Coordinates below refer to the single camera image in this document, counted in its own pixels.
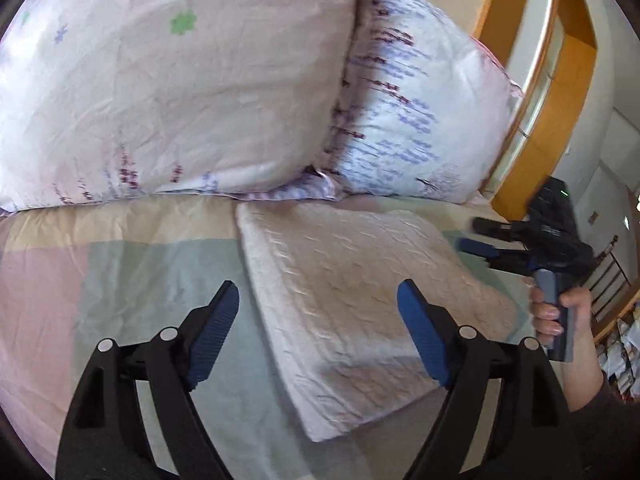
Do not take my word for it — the beige cable knit sweater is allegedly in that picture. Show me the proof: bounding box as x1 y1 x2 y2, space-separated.
236 203 516 442

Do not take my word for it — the dark sleeved right forearm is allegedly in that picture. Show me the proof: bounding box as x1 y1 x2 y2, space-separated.
570 378 640 480

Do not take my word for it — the person right hand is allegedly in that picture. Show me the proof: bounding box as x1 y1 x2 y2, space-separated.
529 285 604 413

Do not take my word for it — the dark wooden chair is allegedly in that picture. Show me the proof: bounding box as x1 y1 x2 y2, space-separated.
586 235 631 323

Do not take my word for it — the pink lavender pillow right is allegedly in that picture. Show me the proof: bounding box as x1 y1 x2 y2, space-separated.
253 0 522 204

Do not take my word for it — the pink floral pillow left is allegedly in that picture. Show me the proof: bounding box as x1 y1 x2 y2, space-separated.
1 0 357 212

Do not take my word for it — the wooden glass door frame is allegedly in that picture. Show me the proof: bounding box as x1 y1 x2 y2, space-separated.
474 0 614 220

